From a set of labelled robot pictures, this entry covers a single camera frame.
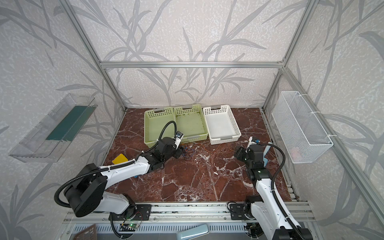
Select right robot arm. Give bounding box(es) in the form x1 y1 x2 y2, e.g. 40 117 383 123
234 138 313 240

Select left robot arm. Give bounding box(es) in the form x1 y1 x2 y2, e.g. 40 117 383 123
54 132 183 218

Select light blue scoop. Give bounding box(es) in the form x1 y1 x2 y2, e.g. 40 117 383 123
263 142 272 168

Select left light green basket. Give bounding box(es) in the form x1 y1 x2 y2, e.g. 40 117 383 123
144 107 176 148

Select light green basket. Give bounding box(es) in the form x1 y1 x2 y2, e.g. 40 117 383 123
174 104 208 143
144 107 176 148

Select middle light green basket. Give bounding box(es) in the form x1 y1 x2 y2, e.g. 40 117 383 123
174 104 208 143

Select white perforated basket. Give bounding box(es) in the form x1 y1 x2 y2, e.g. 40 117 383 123
203 105 242 145

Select yellow scoop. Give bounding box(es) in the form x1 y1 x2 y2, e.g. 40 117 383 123
112 154 139 178

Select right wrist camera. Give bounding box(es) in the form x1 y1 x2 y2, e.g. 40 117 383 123
247 137 260 149

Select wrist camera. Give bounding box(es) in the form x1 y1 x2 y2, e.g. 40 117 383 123
175 131 184 149
247 137 260 149

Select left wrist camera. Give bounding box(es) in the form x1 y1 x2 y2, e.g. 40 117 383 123
175 131 184 149

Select white wire mesh basket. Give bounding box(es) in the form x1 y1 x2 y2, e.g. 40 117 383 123
272 91 334 164

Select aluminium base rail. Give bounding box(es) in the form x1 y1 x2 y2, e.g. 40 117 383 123
61 201 319 233

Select aluminium frame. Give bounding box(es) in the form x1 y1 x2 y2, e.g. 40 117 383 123
59 1 384 224

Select clear plastic wall shelf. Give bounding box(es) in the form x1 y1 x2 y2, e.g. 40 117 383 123
9 94 98 163

